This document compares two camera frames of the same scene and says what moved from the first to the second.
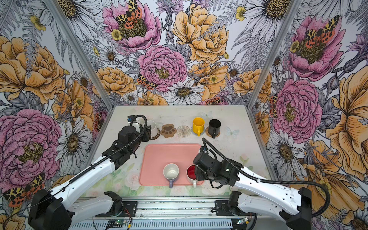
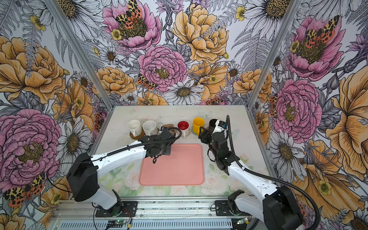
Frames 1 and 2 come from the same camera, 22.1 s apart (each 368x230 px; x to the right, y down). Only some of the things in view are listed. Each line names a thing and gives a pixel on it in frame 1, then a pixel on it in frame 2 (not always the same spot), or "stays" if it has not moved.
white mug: x=154 y=129 stays
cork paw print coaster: x=168 y=130 stays
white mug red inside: x=190 y=175 -> x=184 y=126
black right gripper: x=199 y=175 -> x=206 y=134
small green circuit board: x=117 y=222 stays
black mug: x=214 y=125 stays
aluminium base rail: x=191 y=208 stays
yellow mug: x=198 y=125 stays
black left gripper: x=147 y=135 -> x=167 y=151
